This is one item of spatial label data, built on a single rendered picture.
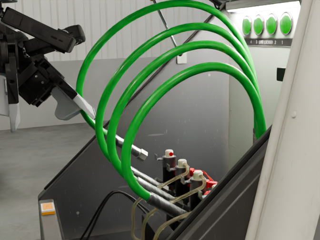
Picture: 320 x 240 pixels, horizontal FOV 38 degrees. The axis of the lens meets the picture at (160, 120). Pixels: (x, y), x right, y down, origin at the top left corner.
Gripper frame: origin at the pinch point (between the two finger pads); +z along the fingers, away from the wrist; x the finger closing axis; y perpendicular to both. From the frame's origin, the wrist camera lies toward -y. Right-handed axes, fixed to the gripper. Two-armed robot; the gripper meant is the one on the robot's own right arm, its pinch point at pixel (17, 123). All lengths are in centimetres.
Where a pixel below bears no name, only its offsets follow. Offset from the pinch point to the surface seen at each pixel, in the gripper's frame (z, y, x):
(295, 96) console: -5.7, -32.5, 27.3
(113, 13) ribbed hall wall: -47, -152, -668
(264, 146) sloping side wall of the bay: 1.7, -31.4, 22.2
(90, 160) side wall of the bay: 18.9, -17.2, -42.9
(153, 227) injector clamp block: 24.9, -24.4, -8.9
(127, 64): -8.4, -18.9, -3.1
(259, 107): -2.0, -35.8, 12.9
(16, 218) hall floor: 123, 9, -278
